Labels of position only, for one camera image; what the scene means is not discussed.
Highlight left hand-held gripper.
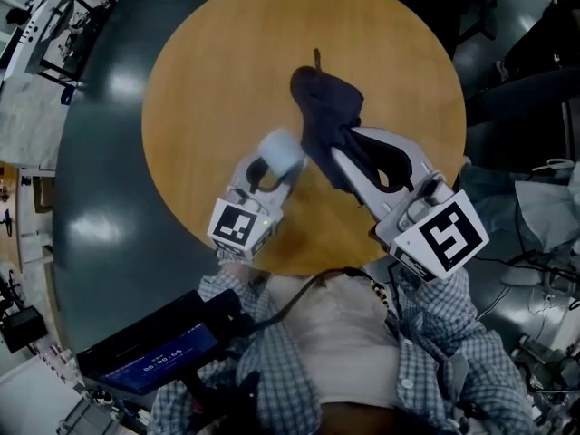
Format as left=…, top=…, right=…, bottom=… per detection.
left=207, top=150, right=309, bottom=261

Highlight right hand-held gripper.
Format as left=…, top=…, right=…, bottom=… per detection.
left=329, top=126, right=491, bottom=285

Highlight white cylindrical object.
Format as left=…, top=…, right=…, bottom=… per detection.
left=256, top=127, right=305, bottom=176

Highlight dark blue cloth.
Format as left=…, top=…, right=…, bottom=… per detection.
left=289, top=47, right=366, bottom=195

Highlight person's left forearm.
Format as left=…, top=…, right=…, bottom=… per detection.
left=217, top=258, right=255, bottom=285

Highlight blue denim garment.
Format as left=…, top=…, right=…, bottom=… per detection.
left=459, top=163, right=522, bottom=235

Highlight pale grey fabric pile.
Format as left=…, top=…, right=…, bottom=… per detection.
left=514, top=159, right=580, bottom=254

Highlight person's checked shirt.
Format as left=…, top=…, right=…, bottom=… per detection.
left=147, top=260, right=536, bottom=435

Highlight person's white undershirt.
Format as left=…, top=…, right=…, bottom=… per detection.
left=266, top=272, right=402, bottom=410

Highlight black tablet with screen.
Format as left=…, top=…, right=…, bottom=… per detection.
left=75, top=289, right=241, bottom=396

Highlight white marble counter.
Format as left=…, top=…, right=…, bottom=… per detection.
left=0, top=74, right=69, bottom=171

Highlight black box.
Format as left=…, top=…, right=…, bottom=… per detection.
left=0, top=305, right=49, bottom=355

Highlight black cable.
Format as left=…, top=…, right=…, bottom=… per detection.
left=253, top=266, right=377, bottom=330

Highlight black metal frame table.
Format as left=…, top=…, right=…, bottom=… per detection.
left=26, top=0, right=119, bottom=85

